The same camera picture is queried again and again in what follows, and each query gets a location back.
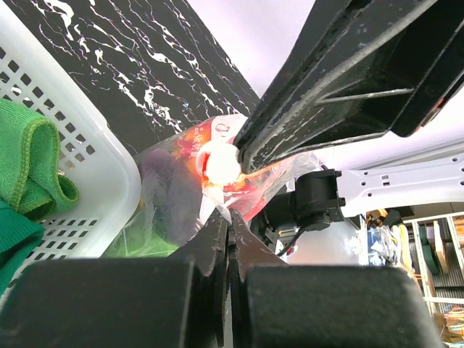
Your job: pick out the light green cloth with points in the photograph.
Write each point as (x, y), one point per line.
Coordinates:
(30, 149)

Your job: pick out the white bag slider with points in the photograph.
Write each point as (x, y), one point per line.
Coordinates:
(217, 162)

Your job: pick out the green garment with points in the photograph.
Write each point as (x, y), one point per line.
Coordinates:
(19, 237)

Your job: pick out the clear zip top bag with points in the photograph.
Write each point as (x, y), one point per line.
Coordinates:
(248, 194)

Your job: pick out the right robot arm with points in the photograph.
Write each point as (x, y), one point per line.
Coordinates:
(325, 196)

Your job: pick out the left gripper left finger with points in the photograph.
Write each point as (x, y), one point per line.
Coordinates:
(208, 285)

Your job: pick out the white basket with clothes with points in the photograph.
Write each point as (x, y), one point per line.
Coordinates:
(91, 156)

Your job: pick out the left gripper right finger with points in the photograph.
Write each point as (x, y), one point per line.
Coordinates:
(245, 251)

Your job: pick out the purple fake eggplant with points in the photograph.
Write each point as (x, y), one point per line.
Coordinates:
(171, 197)

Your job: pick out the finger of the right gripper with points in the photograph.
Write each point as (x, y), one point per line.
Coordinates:
(336, 36)
(398, 88)

